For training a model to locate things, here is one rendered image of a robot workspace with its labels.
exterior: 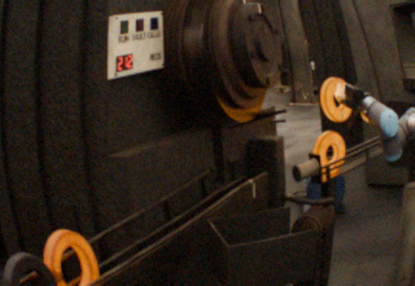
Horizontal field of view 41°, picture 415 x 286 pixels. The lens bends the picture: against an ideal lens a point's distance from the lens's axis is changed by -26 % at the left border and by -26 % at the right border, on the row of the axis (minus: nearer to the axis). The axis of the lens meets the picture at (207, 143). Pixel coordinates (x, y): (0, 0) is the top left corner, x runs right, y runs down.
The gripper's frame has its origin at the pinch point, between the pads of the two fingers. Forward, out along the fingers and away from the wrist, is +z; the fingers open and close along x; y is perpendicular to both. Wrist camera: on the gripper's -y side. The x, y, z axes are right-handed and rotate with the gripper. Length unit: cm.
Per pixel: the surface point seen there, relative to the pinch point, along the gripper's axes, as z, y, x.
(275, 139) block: 0.4, -13.7, 27.7
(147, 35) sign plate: -7, 26, 76
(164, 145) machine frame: -18, -2, 74
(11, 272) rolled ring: -74, 2, 140
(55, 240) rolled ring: -61, 1, 123
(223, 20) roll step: -11, 30, 55
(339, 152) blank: -0.5, -22.8, -3.9
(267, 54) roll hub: -11.2, 18.9, 40.3
